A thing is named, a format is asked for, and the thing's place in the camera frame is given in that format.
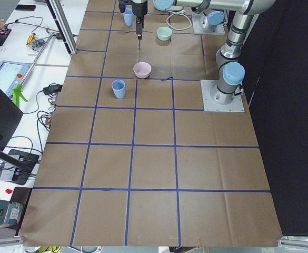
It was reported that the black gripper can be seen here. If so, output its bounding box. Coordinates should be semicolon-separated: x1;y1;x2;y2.
131;0;147;40

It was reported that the blue plastic cup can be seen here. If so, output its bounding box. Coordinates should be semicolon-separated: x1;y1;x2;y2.
112;80;126;99
123;8;133;26

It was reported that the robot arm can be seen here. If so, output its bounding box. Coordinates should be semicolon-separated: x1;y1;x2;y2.
118;1;225;40
154;0;275;105

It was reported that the mint green bowl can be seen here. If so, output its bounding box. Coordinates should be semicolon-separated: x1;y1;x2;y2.
156;26;173;41

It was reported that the pink bowl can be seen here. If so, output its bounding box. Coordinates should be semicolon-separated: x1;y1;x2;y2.
133;62;152;79

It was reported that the yellow tool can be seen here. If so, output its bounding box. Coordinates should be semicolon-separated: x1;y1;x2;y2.
26;33;36;45

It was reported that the black phone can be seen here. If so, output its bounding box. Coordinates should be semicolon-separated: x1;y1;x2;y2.
15;4;36;11

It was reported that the green plastic clamp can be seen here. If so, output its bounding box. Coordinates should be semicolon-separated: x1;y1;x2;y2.
12;84;28;108

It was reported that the teach pendant tablet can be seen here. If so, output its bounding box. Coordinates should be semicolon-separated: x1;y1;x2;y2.
0;61;29;96

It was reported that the monitor stand base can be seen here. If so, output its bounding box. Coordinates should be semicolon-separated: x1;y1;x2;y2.
0;149;39;186

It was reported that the teal box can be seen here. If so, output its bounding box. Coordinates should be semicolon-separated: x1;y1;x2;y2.
0;200;24;227

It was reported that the white power cord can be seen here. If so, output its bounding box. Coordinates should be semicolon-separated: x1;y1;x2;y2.
166;7;193;31

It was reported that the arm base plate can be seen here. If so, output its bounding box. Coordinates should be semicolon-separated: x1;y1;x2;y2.
192;11;225;35
201;80;245;113

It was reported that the aluminium frame post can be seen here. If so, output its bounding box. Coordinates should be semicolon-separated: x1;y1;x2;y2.
46;0;77;55

